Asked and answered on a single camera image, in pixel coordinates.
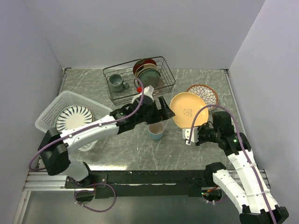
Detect light blue mug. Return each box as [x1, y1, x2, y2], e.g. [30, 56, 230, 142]
[148, 122, 164, 140]

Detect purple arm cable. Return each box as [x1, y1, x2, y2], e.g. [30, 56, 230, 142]
[188, 104, 276, 224]
[28, 78, 144, 172]

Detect red plate in rack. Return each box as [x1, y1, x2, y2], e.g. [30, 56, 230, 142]
[133, 58, 157, 75]

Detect white top bowl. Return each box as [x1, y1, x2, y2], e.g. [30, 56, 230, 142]
[132, 94, 143, 106]

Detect blue striped white plate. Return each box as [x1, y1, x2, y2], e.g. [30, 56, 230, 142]
[55, 105, 94, 131]

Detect cream plate in rack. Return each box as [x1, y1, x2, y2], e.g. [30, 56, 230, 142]
[135, 63, 158, 78]

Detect grey green mug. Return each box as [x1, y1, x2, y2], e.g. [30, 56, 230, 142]
[108, 74, 129, 92]

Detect white plastic bin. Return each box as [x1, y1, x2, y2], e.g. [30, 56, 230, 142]
[35, 90, 113, 152]

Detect clear pink glass plate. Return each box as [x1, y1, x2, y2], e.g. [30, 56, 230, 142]
[145, 78, 164, 91]

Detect black wire dish rack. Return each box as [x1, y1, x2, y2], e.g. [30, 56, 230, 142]
[103, 56, 176, 105]

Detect white bottom plate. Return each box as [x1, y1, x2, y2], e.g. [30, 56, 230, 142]
[187, 84, 219, 105]

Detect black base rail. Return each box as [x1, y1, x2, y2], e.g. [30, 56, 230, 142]
[64, 169, 220, 199]

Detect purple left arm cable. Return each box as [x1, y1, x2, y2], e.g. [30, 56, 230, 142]
[28, 78, 144, 172]

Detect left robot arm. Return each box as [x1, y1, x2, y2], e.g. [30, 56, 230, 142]
[38, 96, 175, 188]

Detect teal plate in rack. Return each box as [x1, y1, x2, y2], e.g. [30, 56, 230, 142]
[139, 70, 160, 87]

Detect orange bear plate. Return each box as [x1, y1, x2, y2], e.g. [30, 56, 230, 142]
[170, 92, 206, 129]

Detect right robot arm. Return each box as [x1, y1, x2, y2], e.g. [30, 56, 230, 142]
[185, 108, 289, 224]

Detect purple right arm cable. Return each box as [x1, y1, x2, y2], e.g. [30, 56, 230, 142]
[188, 104, 276, 224]

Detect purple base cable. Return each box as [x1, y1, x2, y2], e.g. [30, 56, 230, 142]
[74, 183, 117, 213]

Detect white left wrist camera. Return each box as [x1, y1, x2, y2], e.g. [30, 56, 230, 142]
[137, 85, 154, 99]

